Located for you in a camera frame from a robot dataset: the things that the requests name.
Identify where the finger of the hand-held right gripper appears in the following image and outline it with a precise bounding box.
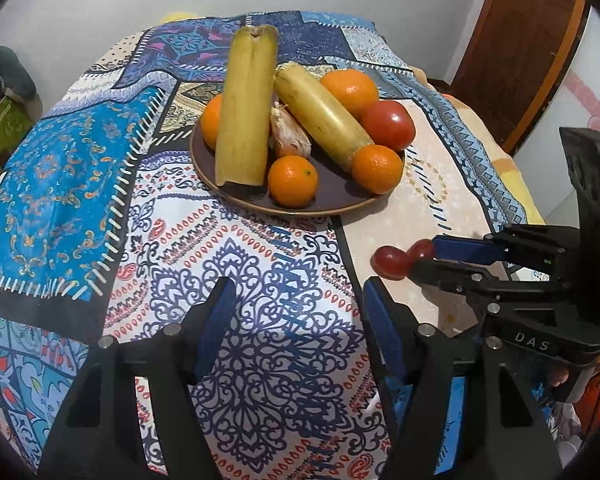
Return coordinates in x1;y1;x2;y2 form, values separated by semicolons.
409;257;573;326
431;225;578;281

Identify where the peeled garlic-like bulb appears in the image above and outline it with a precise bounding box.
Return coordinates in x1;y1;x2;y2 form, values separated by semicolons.
271;102;312;158

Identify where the yellow sugarcane piece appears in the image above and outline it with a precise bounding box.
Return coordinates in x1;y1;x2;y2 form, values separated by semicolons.
274;61;375;172
216;25;280;187

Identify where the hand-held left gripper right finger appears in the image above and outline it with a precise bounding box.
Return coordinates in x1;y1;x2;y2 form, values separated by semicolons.
362;276;566;480

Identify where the green storage box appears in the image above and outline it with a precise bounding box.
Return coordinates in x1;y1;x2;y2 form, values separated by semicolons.
0;97;33;181

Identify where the red tomato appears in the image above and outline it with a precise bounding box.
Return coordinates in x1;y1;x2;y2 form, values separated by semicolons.
361;101;416;152

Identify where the large orange with white sticker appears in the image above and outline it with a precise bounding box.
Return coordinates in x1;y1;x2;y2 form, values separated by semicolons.
320;69;380;121

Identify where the patchwork printed blanket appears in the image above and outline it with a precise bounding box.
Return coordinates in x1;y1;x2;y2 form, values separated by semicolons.
0;10;546;480

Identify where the brown plate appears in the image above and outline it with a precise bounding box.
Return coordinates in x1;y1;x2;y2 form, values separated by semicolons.
190;105;406;217

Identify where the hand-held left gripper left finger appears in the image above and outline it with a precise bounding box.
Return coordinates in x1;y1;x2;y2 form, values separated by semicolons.
37;276;238;480

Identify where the person's right hand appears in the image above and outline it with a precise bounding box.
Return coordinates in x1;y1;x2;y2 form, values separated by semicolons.
547;362;581;403

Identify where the small tangerine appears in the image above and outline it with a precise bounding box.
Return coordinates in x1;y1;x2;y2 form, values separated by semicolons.
351;145;405;195
267;155;319;208

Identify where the wooden door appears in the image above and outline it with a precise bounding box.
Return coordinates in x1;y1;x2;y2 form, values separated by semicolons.
450;0;588;156

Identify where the small red grape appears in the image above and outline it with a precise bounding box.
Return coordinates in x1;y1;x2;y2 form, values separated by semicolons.
372;246;411;280
407;239;436;262

